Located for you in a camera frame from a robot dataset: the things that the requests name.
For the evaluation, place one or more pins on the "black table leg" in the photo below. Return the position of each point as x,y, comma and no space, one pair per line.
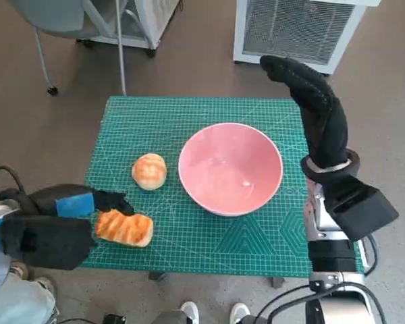
276,282
157,276

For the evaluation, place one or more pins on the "person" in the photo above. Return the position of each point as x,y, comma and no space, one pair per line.
20,303

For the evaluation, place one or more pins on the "rectangular striped toy bread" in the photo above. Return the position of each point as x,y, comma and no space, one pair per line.
125,229

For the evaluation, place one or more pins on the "round toy bread bun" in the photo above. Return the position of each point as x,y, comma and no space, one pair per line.
148,172

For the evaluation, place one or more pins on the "large white mesh appliance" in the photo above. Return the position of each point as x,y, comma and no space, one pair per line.
290,30

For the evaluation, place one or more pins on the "silver metal pole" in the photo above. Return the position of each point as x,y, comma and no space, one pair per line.
121,50

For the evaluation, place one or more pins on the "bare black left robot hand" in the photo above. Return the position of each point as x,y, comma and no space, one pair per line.
74,202

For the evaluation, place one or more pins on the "green cutting mat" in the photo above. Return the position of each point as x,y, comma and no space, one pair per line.
195,243

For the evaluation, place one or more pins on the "pink bowl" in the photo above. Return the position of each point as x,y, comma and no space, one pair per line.
229,175

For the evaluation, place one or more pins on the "white shoe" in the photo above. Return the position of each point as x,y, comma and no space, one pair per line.
239,311
190,310

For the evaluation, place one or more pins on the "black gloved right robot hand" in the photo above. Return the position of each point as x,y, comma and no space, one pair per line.
327,131

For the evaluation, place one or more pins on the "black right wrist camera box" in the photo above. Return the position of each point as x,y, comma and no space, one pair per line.
361,209

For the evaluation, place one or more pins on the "white mesh cabinet on casters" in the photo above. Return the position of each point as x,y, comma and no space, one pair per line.
155,17

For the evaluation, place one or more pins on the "grey chair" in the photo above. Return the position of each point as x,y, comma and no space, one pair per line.
57,15

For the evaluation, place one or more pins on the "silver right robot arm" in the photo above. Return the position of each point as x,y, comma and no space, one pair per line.
329,256

